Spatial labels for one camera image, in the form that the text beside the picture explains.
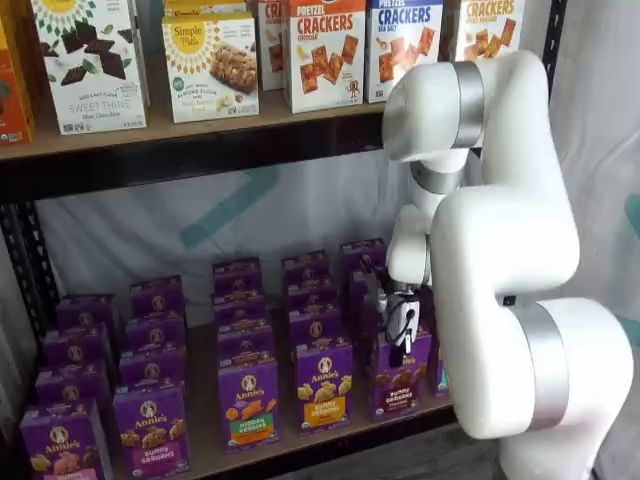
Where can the blue sea salt crackers box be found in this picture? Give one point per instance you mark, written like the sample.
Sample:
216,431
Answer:
395,30

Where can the brown wooden shelf board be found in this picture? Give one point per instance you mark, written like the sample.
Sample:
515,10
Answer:
225,131
200,400

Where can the purple Annie's box teal label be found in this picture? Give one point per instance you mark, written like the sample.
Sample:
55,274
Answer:
441,372

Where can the purple Annie's box magenta label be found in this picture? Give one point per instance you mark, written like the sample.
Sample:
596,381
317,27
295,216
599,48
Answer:
157,297
155,332
150,370
150,430

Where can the purple Annie's box brown label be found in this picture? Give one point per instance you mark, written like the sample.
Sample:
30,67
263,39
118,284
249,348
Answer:
400,395
367,327
360,250
353,287

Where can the purple Annie's box pink label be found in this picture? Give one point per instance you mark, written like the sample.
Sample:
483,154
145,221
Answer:
60,450
85,312
70,385
75,347

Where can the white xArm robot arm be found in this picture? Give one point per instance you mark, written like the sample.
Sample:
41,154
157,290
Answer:
500,240

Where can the purple Annie's hidden veggies box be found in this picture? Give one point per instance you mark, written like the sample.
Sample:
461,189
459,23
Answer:
245,332
247,405
240,305
237,275

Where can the white backdrop cloth teal print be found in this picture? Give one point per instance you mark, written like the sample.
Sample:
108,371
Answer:
150,215

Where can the black metal shelf frame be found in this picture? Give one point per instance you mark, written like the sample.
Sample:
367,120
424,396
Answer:
200,165

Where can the Simple Mills almond bars box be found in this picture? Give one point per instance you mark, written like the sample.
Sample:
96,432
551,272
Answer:
210,75
200,6

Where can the Sweet Thins mint chocolate box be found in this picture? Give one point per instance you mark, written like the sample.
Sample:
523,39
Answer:
90,60

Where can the yellow pretzel crackers box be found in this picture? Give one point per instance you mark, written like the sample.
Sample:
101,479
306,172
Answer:
490,25

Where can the orange cheddar pretzel crackers box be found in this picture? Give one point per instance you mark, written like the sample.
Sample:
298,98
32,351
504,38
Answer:
270,50
325,60

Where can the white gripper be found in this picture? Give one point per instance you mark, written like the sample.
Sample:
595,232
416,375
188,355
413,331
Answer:
400,320

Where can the purple Annie's box yellow label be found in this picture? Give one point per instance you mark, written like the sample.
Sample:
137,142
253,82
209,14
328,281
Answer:
325,390
305,267
315,325
310,297

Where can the orange snack box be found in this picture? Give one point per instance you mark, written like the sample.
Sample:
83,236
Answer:
12,90

